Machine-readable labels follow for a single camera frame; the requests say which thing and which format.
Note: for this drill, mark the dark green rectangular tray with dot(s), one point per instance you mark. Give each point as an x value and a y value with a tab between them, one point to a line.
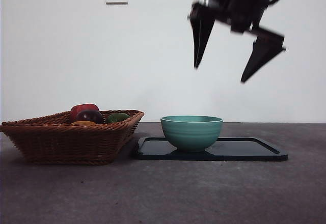
242	151

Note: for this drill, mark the brown wicker basket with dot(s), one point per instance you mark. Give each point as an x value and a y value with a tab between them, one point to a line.
66	142

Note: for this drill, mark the green avocado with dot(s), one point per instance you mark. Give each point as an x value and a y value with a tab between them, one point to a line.
115	117

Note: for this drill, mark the dark purple plum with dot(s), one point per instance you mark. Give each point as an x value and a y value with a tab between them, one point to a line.
90	116

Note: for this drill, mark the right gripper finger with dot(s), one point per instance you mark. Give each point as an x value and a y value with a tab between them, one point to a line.
265	51
202	30

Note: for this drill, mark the teal bowl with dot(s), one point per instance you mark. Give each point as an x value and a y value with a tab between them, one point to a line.
192	135

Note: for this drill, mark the red apple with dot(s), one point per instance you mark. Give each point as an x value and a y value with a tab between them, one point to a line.
82	107

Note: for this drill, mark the orange-brown kiwi fruit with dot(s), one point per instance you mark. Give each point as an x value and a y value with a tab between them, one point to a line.
84	123

